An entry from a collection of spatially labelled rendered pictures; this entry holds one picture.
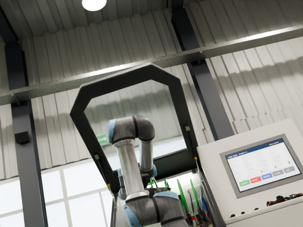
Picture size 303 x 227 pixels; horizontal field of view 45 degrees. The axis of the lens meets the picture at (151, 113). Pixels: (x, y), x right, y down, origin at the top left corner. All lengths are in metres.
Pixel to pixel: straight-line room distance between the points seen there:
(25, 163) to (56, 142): 0.77
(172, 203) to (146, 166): 0.40
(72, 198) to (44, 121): 1.65
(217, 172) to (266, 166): 0.32
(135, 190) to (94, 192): 4.88
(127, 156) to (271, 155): 1.14
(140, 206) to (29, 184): 4.88
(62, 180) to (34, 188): 0.56
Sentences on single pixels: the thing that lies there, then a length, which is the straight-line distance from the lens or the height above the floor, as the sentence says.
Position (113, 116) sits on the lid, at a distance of 2.43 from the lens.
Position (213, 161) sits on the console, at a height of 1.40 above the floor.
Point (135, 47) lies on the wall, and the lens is 7.87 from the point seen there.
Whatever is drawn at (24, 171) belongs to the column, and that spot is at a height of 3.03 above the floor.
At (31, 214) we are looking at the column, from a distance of 6.37.
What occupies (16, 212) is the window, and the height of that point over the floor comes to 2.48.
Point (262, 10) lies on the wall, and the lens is 8.82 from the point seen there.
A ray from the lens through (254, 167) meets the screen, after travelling 2.54.
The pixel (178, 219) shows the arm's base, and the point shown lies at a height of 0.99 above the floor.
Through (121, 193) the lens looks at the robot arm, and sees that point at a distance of 2.15.
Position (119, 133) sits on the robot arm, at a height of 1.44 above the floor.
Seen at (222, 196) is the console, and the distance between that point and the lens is 2.46.
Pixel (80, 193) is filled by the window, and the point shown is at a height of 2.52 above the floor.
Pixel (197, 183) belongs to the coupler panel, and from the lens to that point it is 2.76.
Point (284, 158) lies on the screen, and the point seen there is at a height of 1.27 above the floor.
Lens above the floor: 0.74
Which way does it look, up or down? 25 degrees up
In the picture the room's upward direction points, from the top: 16 degrees counter-clockwise
